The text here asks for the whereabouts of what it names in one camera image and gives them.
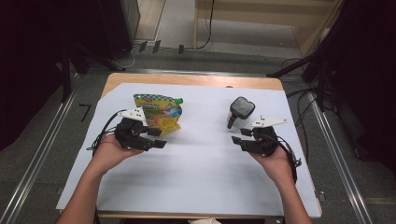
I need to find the black floor cable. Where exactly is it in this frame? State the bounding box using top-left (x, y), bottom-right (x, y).
top-left (286, 88), bottom-right (318, 155)

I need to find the white floor cable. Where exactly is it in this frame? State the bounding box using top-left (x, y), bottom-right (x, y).
top-left (111, 45), bottom-right (139, 69)

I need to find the person's right hand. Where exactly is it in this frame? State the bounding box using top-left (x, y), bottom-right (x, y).
top-left (248, 144), bottom-right (297, 189)

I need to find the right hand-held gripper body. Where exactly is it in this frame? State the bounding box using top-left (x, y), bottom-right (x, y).
top-left (241, 115), bottom-right (288, 157)

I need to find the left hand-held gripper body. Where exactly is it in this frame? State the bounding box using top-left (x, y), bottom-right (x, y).
top-left (114, 106), bottom-right (157, 152)

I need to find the wooden frame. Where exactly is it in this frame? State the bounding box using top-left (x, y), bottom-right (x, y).
top-left (193, 0), bottom-right (344, 59)

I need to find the person's left hand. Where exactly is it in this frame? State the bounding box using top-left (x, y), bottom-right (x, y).
top-left (90, 133), bottom-right (146, 177)

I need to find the clear jar with black lid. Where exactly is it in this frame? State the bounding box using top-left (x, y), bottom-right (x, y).
top-left (226, 96), bottom-right (256, 130)

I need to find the yellow green spout pouch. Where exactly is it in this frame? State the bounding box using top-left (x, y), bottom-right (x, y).
top-left (133, 93), bottom-right (184, 136)

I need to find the black cabinet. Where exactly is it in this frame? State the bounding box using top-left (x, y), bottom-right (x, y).
top-left (66, 0), bottom-right (141, 62)

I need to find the black stand leg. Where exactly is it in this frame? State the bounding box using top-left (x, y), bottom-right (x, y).
top-left (266, 54), bottom-right (316, 78)

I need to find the black hanging cable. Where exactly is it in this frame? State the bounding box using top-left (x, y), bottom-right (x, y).
top-left (183, 0), bottom-right (216, 50)

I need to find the right hand-held gripper cable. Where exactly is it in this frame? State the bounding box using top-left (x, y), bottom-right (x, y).
top-left (274, 133), bottom-right (303, 184)

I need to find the metal floor rail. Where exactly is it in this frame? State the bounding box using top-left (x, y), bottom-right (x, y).
top-left (306, 90), bottom-right (374, 224)
top-left (0, 73), bottom-right (78, 224)
top-left (87, 68), bottom-right (309, 78)

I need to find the hand-held gripper cable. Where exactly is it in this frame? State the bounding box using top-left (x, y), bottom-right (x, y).
top-left (274, 133), bottom-right (303, 184)
top-left (87, 108), bottom-right (127, 157)

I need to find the left hand-held gripper cable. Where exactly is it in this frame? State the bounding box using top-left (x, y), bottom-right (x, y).
top-left (87, 108), bottom-right (127, 157)

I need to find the black curtain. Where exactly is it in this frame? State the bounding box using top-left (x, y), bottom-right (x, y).
top-left (311, 0), bottom-right (396, 175)
top-left (0, 0), bottom-right (68, 150)

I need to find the black angled floor tape mark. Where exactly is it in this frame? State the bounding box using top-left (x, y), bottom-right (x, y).
top-left (78, 103), bottom-right (92, 123)

